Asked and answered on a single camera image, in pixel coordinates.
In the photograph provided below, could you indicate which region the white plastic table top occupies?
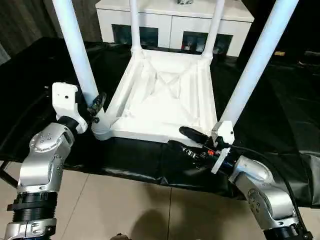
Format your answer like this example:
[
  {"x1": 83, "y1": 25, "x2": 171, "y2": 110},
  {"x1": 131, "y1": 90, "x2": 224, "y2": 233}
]
[{"x1": 91, "y1": 47, "x2": 218, "y2": 145}]

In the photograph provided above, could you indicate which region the white plastic table leg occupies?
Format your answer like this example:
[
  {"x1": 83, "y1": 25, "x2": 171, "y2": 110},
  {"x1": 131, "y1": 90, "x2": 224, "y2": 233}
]
[
  {"x1": 51, "y1": 0, "x2": 112, "y2": 141},
  {"x1": 203, "y1": 0, "x2": 225, "y2": 60},
  {"x1": 218, "y1": 0, "x2": 300, "y2": 128},
  {"x1": 129, "y1": 0, "x2": 143, "y2": 55}
]

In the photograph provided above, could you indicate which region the black plastic cover mat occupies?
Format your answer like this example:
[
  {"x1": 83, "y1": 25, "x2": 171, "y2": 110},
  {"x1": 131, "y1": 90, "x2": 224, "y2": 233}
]
[{"x1": 0, "y1": 36, "x2": 320, "y2": 208}]

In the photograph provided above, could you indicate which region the grey curtain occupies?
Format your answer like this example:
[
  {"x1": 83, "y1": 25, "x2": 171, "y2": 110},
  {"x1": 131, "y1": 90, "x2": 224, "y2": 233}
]
[{"x1": 0, "y1": 0, "x2": 103, "y2": 66}]

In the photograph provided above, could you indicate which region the black tripod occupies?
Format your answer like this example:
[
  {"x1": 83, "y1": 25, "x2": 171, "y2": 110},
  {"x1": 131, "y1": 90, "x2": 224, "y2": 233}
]
[{"x1": 0, "y1": 159, "x2": 20, "y2": 188}]

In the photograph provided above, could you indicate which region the white sideboard with glass doors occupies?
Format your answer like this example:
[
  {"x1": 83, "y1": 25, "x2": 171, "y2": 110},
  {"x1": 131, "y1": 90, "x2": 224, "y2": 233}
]
[{"x1": 95, "y1": 0, "x2": 255, "y2": 58}]

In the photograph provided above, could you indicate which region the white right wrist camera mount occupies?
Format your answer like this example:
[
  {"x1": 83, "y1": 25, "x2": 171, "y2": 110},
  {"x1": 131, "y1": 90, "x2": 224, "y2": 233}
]
[{"x1": 210, "y1": 120, "x2": 235, "y2": 175}]

